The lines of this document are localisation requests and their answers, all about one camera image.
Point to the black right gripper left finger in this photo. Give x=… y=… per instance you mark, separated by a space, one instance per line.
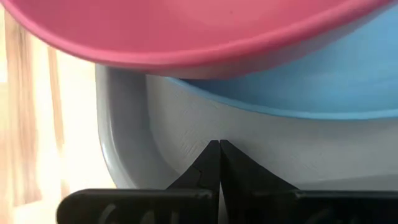
x=203 y=174

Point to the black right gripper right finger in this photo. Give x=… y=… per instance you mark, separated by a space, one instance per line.
x=242 y=177

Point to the blue plate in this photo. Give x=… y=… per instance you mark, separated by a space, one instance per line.
x=311 y=87

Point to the pink bowl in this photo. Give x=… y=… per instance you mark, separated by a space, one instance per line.
x=186 y=31

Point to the grey plastic tray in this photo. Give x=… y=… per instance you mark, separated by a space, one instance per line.
x=248 y=137

